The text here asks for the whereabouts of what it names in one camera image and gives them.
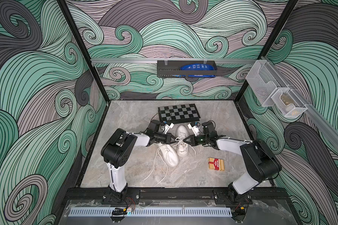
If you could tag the blue oval object in tray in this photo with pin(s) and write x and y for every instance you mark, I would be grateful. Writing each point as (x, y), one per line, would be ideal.
(197, 67)

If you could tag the black corner frame post left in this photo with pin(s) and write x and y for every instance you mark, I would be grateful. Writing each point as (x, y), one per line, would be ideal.
(75, 32)

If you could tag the black corner frame post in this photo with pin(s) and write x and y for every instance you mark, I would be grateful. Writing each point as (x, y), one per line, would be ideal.
(270, 41)
(75, 32)

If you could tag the white slotted cable duct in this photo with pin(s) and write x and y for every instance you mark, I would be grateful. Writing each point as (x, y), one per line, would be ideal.
(154, 212)

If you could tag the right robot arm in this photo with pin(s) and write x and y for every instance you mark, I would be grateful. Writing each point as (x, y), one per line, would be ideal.
(260, 162)

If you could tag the aluminium rail back wall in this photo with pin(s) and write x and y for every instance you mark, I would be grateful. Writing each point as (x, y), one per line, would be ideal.
(155, 60)

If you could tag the black corner frame post right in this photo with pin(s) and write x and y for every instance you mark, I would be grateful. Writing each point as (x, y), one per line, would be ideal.
(270, 41)

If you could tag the black wall tray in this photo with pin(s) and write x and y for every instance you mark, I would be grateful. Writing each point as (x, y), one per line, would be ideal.
(171, 69)

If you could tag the aluminium rail right wall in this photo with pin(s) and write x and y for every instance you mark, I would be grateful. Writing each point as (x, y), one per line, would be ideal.
(327, 130)

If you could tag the black grey chessboard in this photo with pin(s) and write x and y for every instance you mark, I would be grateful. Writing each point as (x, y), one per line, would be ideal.
(177, 114)

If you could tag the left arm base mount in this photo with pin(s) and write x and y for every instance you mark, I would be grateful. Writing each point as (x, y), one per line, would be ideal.
(120, 196)

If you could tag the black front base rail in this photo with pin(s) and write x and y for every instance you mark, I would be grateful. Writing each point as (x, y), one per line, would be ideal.
(173, 193)

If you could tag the clear plastic bin large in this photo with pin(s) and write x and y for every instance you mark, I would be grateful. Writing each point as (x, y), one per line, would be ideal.
(262, 82)

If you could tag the clear plastic bin small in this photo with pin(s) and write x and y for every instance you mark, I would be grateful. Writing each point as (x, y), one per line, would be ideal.
(288, 103)

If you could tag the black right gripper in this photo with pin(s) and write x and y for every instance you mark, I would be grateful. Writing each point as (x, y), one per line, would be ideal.
(194, 141)

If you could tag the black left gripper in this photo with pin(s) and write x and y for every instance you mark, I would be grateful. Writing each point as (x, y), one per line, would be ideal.
(167, 139)

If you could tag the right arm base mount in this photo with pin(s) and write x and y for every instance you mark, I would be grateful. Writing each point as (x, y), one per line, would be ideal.
(230, 197)

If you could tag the aluminium rail wall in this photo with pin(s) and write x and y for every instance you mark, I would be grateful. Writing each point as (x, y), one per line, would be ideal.
(327, 130)
(155, 60)

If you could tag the white knit shoe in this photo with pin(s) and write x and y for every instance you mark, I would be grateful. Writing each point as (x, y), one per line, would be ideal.
(168, 155)
(182, 147)

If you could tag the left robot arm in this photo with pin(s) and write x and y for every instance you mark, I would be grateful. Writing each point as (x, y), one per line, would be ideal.
(118, 148)

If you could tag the red yellow matchbox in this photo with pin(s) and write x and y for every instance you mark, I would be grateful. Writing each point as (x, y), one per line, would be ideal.
(216, 164)

